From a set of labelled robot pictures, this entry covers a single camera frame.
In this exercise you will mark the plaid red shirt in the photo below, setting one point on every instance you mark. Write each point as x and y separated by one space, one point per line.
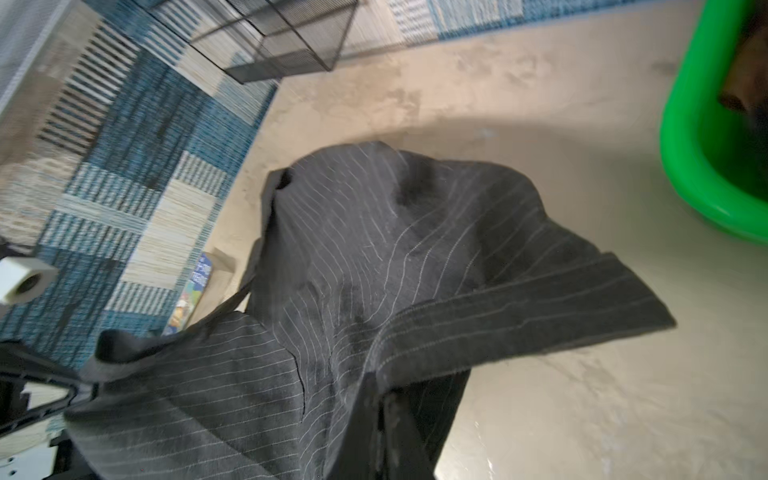
745 86

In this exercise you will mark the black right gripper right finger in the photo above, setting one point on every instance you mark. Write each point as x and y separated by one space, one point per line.
384 438

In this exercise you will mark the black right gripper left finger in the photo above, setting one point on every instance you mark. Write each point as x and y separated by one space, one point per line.
35 389

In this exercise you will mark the green plastic basket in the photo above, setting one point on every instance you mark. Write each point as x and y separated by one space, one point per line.
707 152

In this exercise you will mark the grey pinstriped long sleeve shirt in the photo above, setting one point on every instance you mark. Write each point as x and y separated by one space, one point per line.
377 271

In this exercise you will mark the blue treehouse book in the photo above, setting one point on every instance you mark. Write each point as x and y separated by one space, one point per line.
190 296

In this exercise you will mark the black wire mesh shelf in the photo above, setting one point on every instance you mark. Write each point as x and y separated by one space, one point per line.
252 41

